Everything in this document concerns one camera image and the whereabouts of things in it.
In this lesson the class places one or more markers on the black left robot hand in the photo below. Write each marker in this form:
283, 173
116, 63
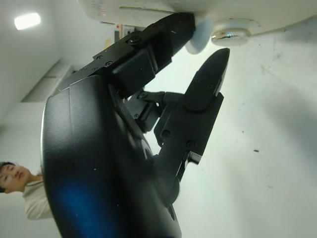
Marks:
99, 161

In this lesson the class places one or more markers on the white toaster lever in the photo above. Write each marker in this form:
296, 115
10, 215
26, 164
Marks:
200, 39

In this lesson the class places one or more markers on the cream white two-slot toaster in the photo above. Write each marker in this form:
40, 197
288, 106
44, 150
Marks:
173, 5

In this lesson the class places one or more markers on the silver toaster knob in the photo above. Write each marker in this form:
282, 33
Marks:
232, 34

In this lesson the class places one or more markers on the person in beige and black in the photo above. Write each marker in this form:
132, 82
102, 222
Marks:
15, 173

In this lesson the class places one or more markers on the ceiling light panel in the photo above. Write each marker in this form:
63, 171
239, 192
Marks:
27, 21

